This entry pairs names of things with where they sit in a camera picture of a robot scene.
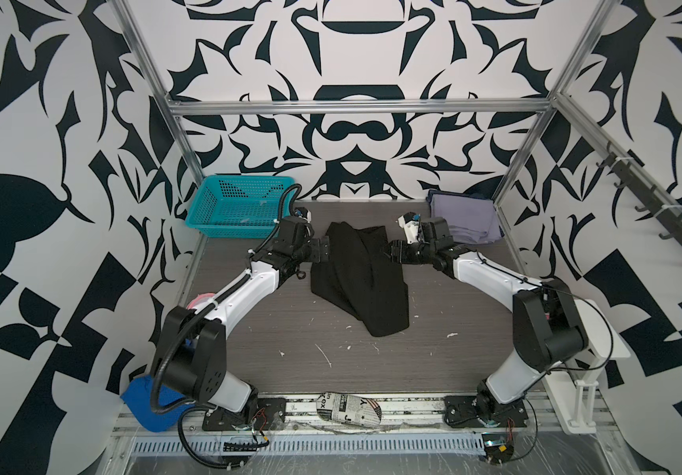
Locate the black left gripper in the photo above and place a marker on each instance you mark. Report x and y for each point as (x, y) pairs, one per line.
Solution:
(317, 254)

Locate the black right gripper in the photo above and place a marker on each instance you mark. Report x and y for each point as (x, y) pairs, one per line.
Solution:
(399, 248)

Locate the black garment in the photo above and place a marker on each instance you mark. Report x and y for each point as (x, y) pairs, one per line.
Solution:
(361, 280)

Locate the lilac skirt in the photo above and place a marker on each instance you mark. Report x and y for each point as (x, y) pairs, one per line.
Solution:
(470, 220)

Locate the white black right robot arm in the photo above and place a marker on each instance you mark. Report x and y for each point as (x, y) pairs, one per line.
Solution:
(548, 327)

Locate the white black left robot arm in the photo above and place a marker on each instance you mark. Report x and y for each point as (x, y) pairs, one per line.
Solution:
(190, 364)

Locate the teal plastic basket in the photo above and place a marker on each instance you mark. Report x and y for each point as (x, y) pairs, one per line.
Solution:
(237, 206)

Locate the pink alarm clock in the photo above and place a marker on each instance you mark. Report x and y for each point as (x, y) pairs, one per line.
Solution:
(199, 299)

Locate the newspaper print shoe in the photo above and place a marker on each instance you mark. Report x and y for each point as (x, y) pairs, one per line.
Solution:
(348, 409)

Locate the white stand rack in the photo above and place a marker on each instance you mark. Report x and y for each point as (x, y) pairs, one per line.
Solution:
(572, 391)

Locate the green circuit board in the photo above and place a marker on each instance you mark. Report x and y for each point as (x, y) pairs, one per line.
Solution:
(498, 449)

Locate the blue cap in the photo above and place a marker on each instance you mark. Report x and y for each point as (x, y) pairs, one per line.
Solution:
(137, 397)

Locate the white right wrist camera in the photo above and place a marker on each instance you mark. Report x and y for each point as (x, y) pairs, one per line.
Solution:
(410, 224)

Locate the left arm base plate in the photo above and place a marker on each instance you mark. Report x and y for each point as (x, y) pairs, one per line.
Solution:
(259, 413)

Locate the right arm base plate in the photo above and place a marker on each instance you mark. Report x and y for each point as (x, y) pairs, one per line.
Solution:
(481, 411)

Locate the aluminium cage frame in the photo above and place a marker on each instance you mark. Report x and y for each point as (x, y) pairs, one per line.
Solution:
(362, 100)

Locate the white cable duct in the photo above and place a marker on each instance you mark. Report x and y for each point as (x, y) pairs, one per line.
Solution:
(330, 444)

